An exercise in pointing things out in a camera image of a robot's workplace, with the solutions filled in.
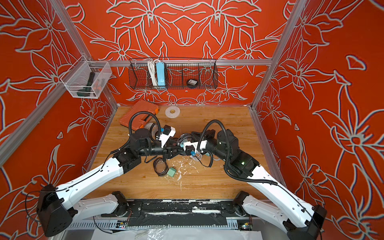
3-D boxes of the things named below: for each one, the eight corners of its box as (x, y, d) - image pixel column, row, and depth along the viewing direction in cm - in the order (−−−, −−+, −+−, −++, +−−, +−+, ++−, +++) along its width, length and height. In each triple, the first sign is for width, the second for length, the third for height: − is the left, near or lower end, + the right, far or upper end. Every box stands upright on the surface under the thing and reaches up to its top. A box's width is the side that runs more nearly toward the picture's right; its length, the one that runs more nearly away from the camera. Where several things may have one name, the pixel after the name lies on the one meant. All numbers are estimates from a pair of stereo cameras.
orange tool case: (120, 124, 110) (118, 120, 106) (142, 103, 124) (140, 99, 120) (139, 133, 104) (137, 129, 100) (159, 110, 119) (158, 106, 115)
